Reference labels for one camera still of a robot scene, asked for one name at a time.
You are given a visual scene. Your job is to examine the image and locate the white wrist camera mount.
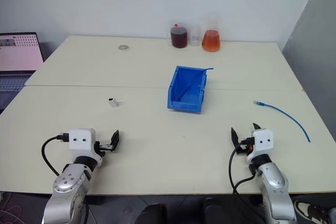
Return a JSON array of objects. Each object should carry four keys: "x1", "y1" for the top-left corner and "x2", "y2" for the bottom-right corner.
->
[
  {"x1": 68, "y1": 129, "x2": 103, "y2": 161},
  {"x1": 246, "y1": 129, "x2": 274, "y2": 162}
]

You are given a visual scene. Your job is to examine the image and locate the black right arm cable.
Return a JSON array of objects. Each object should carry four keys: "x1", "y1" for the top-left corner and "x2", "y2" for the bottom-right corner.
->
[{"x1": 228, "y1": 137, "x2": 256, "y2": 224}]

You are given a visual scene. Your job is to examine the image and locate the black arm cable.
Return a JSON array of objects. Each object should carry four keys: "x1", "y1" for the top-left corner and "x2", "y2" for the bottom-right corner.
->
[
  {"x1": 228, "y1": 137, "x2": 256, "y2": 224},
  {"x1": 41, "y1": 134, "x2": 70, "y2": 177}
]

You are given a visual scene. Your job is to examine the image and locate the tangled pink wires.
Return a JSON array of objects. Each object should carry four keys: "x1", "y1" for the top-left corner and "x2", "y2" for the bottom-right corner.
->
[{"x1": 0, "y1": 191, "x2": 26, "y2": 224}]

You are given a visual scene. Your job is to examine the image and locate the blue Ethernet cable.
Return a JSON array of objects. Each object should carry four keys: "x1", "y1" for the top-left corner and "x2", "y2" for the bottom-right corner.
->
[{"x1": 253, "y1": 100, "x2": 312, "y2": 143}]

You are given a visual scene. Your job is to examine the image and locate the open laptop computer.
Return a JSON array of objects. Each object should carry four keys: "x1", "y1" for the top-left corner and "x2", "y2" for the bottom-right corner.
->
[{"x1": 0, "y1": 31, "x2": 45, "y2": 113}]

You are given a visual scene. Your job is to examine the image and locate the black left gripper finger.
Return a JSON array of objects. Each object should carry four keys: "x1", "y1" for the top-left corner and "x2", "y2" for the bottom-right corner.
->
[{"x1": 110, "y1": 129, "x2": 120, "y2": 153}]

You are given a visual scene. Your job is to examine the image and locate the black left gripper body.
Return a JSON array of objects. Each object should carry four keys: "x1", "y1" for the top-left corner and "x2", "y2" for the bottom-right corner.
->
[{"x1": 94, "y1": 141, "x2": 114, "y2": 157}]

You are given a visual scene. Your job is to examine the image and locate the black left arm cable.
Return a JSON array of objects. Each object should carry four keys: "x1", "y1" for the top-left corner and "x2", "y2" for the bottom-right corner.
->
[{"x1": 41, "y1": 134, "x2": 70, "y2": 177}]

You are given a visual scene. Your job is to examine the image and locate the empty clear glass beaker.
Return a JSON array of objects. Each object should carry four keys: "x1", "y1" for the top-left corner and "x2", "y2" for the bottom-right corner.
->
[{"x1": 187, "y1": 24, "x2": 203, "y2": 47}]

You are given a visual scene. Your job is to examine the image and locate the flask with orange liquid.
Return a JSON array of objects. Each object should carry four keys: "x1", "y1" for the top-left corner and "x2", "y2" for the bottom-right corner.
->
[{"x1": 201, "y1": 13, "x2": 222, "y2": 53}]

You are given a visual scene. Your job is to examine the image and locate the black and white shoe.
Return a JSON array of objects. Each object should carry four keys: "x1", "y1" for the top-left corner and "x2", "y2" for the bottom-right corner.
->
[{"x1": 293, "y1": 199, "x2": 333, "y2": 224}]

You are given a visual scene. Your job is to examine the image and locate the beaker with dark red liquid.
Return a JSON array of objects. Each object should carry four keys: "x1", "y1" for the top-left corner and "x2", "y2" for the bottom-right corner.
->
[{"x1": 170, "y1": 23, "x2": 189, "y2": 49}]

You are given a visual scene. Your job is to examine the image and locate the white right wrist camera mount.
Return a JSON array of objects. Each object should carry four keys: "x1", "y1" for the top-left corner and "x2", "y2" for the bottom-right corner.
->
[{"x1": 246, "y1": 129, "x2": 274, "y2": 162}]

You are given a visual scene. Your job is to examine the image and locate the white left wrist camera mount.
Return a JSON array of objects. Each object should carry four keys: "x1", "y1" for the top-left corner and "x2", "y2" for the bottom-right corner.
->
[{"x1": 68, "y1": 129, "x2": 103, "y2": 161}]

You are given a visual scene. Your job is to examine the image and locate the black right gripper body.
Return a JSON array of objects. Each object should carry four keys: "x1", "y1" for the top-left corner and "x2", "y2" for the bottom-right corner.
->
[{"x1": 236, "y1": 137, "x2": 255, "y2": 156}]

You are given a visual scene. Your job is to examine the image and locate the blue plastic storage bin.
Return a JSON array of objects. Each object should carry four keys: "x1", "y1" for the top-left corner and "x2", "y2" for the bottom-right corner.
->
[{"x1": 167, "y1": 65, "x2": 208, "y2": 114}]

